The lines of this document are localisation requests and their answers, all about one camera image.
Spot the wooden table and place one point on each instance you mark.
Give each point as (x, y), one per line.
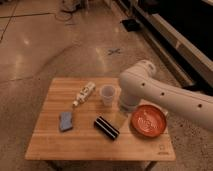
(84, 142)

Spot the red plate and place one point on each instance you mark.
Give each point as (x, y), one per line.
(149, 121)

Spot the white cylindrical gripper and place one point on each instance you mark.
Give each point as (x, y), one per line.
(126, 105)

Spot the black striped box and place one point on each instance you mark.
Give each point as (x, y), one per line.
(106, 127)

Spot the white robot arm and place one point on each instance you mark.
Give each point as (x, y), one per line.
(138, 82)

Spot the translucent plastic cup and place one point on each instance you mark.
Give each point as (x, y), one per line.
(107, 94)

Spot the blue sponge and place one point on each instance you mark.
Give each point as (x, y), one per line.
(65, 121)

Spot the white plastic bottle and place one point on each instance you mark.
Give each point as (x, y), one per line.
(85, 92)

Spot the black floor plate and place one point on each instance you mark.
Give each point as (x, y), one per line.
(130, 25)

